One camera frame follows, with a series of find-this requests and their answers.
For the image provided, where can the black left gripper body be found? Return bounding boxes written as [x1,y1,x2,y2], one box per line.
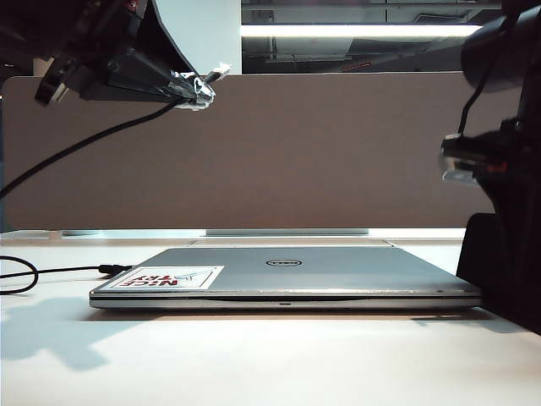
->
[33,0,148,106]

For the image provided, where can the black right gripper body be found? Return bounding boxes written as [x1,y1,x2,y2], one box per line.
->
[439,118,541,187]

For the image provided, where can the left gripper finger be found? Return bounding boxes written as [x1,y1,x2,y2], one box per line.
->
[137,0,200,85]
[105,48,216,112]

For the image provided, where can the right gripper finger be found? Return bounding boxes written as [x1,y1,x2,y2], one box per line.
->
[478,178,541,217]

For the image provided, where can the black smartphone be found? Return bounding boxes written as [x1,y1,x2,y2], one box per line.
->
[455,212,541,336]

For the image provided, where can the black charging cable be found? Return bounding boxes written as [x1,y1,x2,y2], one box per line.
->
[0,62,232,296]

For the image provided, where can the brown desk divider panel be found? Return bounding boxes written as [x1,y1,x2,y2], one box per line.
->
[0,71,525,233]

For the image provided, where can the long ceiling light strip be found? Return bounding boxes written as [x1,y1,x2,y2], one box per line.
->
[240,23,485,38]

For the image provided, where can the silver Dell laptop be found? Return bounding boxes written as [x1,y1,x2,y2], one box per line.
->
[88,246,484,310]

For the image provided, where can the white red-lettered laptop sticker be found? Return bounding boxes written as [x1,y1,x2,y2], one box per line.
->
[110,265,225,292]

